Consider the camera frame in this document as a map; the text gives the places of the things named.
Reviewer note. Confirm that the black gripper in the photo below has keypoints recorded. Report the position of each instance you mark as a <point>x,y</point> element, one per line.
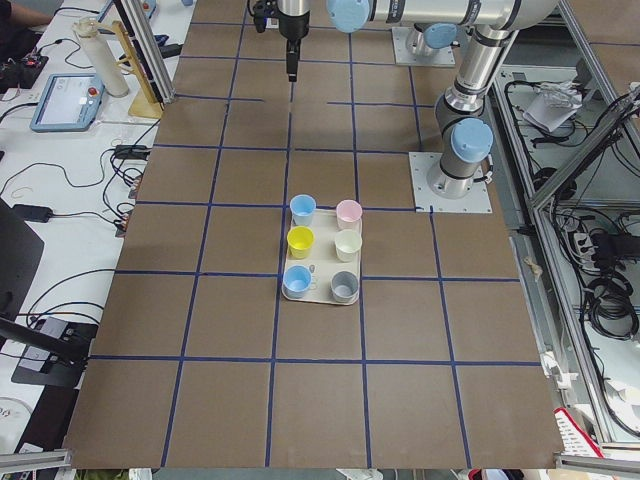
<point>292,29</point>

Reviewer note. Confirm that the blue plastic cup near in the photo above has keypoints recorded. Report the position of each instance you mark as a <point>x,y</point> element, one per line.
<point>302,209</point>

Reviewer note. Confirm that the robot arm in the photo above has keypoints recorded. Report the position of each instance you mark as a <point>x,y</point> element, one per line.
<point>467,140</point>
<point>426,39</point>

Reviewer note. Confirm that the cream serving tray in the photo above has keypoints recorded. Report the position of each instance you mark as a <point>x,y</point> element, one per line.
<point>323,262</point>

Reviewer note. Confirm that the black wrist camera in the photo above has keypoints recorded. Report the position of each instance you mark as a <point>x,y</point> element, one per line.
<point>263,13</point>

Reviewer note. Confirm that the black power adapter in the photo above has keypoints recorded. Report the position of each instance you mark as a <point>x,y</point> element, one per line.
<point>33,213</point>

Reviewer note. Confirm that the wooden mug tree stand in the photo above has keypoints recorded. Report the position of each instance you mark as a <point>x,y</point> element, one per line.
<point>145,103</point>

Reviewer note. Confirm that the pale green plastic cup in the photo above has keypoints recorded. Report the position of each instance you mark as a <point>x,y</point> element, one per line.
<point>348,244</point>

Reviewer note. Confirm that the blue teach pendant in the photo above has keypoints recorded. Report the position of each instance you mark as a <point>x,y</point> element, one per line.
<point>69,103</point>

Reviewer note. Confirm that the white cardboard tube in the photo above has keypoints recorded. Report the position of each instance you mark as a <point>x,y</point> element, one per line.
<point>100,56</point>

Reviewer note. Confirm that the blue plastic cup far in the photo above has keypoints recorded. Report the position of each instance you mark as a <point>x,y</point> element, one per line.
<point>296,282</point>

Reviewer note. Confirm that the grey plastic cup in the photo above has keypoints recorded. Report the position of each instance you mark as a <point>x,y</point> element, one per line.
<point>344,287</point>

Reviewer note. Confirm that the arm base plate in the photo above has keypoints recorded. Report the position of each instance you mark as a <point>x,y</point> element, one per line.
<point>444,58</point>
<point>435,192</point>

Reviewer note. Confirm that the yellow plastic cup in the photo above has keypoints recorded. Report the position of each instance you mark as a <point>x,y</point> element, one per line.
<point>300,240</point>

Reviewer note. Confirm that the pink plastic cup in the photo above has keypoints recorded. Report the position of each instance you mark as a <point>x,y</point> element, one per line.
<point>348,213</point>

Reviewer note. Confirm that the blue plastic cup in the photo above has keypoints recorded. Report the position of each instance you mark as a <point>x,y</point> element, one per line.
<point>302,209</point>
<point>296,282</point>

